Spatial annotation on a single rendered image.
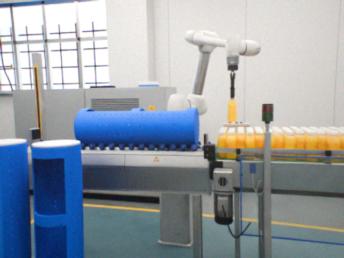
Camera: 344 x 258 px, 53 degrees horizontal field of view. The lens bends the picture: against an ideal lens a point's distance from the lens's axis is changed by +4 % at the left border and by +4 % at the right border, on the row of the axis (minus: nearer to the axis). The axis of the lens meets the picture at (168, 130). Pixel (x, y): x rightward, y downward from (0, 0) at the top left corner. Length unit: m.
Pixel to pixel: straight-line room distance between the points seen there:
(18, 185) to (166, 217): 1.30
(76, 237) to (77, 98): 2.53
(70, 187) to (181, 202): 1.17
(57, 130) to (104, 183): 2.24
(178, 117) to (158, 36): 3.26
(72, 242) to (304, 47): 3.94
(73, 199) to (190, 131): 0.85
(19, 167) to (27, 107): 2.59
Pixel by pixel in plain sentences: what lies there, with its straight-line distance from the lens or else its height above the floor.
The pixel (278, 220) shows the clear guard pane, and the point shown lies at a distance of 2.19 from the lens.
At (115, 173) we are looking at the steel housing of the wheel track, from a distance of 2.43.
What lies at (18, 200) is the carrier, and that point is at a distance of 2.40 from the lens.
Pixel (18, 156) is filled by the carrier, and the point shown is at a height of 0.95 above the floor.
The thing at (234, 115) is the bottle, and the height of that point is 1.17.
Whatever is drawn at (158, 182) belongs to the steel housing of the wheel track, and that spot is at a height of 0.71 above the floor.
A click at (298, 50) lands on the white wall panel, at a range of 5.06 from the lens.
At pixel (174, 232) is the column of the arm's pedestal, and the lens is 3.08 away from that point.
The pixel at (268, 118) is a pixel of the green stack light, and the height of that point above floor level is 1.18.
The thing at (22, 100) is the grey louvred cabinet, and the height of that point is 1.30.
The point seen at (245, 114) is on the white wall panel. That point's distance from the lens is 5.04.
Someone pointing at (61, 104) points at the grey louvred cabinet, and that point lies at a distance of 4.59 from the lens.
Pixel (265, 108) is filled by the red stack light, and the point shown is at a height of 1.23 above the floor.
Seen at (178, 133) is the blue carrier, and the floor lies 1.07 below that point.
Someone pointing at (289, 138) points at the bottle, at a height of 1.04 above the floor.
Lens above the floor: 1.30
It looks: 5 degrees down
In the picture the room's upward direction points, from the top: 1 degrees counter-clockwise
